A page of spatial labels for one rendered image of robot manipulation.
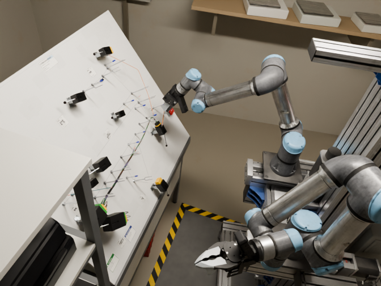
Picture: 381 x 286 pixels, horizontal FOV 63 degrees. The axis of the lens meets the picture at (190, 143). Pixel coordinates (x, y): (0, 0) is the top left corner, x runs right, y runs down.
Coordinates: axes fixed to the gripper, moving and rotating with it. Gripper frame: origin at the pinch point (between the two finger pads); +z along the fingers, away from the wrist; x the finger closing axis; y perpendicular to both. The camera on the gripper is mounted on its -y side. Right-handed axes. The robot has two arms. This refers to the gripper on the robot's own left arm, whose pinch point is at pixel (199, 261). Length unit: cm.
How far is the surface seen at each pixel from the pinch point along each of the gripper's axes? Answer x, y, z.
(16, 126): 76, -8, 54
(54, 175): 15.5, -29.5, 34.7
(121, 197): 72, 43, 16
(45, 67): 103, -21, 41
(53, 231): 18.3, -5.8, 39.7
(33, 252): 12.3, -6.0, 44.7
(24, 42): 317, 39, 81
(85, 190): 18.5, -19.7, 28.5
